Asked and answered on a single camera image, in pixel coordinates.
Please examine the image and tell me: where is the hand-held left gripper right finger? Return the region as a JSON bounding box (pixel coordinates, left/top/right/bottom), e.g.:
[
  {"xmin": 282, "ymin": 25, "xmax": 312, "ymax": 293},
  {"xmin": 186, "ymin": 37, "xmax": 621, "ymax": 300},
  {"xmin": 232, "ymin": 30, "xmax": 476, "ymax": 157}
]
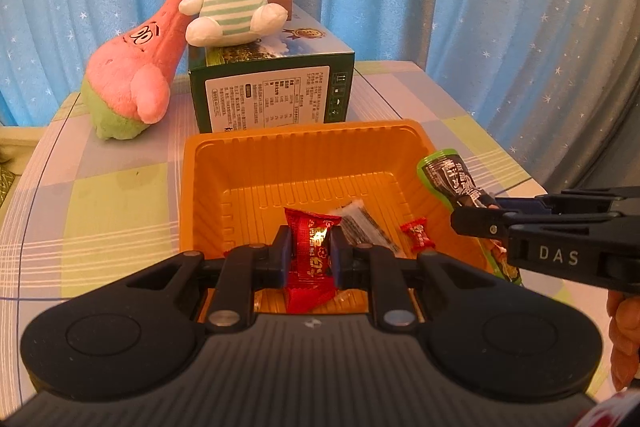
[{"xmin": 330, "ymin": 225, "xmax": 501, "ymax": 333}]

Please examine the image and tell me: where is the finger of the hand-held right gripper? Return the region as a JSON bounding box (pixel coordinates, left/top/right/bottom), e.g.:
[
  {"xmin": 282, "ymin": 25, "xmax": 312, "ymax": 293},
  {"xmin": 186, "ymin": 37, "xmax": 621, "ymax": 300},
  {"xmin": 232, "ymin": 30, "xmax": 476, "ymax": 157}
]
[
  {"xmin": 492, "ymin": 186, "xmax": 640, "ymax": 214},
  {"xmin": 450, "ymin": 206, "xmax": 640, "ymax": 282}
]

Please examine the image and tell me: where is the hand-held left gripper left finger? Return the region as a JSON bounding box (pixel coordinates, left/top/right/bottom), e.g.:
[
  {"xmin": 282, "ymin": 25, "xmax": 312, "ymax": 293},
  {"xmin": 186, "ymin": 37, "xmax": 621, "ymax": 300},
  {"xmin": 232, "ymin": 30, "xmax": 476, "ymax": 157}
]
[{"xmin": 127, "ymin": 224, "xmax": 293, "ymax": 334}]

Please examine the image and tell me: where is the red foil snack packet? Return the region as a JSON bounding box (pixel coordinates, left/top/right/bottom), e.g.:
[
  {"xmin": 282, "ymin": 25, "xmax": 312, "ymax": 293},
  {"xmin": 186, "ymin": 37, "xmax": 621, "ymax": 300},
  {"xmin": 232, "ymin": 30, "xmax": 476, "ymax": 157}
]
[{"xmin": 283, "ymin": 207, "xmax": 342, "ymax": 314}]

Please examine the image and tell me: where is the green snack stick packet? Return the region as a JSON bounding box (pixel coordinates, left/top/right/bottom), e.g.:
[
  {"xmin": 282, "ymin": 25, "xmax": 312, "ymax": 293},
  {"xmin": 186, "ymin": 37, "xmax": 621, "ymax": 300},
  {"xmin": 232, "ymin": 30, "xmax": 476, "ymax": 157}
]
[{"xmin": 416, "ymin": 148, "xmax": 526, "ymax": 286}]

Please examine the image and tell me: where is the small red candy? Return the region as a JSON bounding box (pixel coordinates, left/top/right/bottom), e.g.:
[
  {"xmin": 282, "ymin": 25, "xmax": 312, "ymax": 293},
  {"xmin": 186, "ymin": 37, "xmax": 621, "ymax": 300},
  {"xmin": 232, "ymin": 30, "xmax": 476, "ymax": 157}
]
[{"xmin": 400, "ymin": 217, "xmax": 437, "ymax": 253}]

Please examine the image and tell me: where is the orange plastic tray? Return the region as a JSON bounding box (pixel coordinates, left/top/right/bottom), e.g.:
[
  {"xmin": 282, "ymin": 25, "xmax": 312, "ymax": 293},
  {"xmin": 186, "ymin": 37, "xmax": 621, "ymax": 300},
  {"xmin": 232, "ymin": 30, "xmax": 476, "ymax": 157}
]
[{"xmin": 179, "ymin": 119, "xmax": 506, "ymax": 325}]

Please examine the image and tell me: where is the person's right hand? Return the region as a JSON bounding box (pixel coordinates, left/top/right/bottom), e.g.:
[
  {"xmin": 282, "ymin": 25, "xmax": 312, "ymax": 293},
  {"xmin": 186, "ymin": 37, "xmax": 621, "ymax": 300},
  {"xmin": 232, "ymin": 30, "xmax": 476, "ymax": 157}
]
[{"xmin": 606, "ymin": 291, "xmax": 640, "ymax": 392}]

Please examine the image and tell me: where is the clear black snack packet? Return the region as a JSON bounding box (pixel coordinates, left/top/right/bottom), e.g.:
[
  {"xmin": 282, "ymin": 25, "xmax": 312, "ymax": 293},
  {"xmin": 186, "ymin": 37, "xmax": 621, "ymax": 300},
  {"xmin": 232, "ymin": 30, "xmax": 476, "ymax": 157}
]
[{"xmin": 330, "ymin": 199, "xmax": 401, "ymax": 255}]

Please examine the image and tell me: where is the red white sleeve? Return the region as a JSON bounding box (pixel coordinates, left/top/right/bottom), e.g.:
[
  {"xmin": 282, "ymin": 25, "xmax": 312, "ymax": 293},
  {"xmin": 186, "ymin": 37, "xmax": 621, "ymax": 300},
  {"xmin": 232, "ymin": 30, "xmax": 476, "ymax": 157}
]
[{"xmin": 575, "ymin": 389, "xmax": 640, "ymax": 427}]

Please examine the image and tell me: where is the green cardboard box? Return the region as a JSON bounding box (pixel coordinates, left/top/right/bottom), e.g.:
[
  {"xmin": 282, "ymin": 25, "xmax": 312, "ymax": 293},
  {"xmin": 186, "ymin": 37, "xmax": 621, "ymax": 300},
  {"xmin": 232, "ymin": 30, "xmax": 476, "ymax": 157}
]
[{"xmin": 187, "ymin": 3, "xmax": 356, "ymax": 134}]

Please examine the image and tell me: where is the pink starfish plush toy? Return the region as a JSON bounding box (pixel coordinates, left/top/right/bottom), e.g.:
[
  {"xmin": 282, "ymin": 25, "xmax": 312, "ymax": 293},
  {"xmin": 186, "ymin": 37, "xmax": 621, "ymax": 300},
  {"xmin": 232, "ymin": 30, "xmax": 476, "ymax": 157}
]
[{"xmin": 82, "ymin": 0, "xmax": 193, "ymax": 142}]

